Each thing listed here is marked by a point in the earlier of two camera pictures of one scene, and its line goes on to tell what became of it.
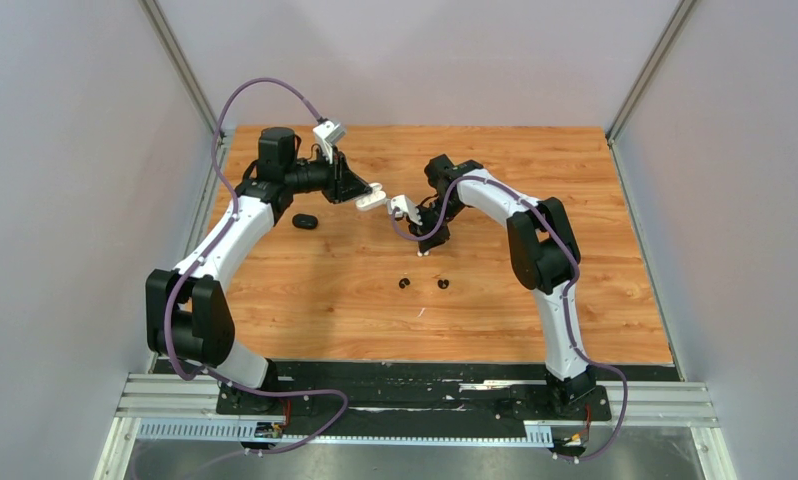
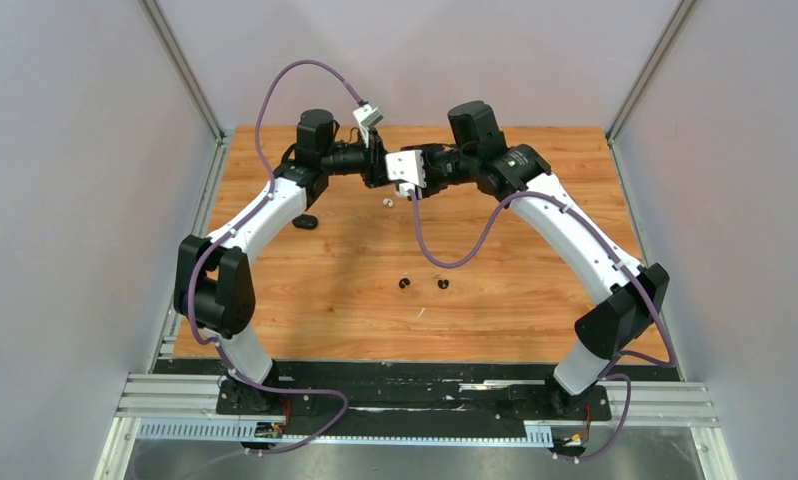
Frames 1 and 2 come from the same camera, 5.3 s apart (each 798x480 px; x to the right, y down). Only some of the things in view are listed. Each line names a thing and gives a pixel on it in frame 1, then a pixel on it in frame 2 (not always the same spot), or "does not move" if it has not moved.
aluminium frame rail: [145, 396] does not move
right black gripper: [438, 238] → [431, 187]
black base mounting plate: [419, 392] does not move
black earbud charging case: [304, 221] does not move
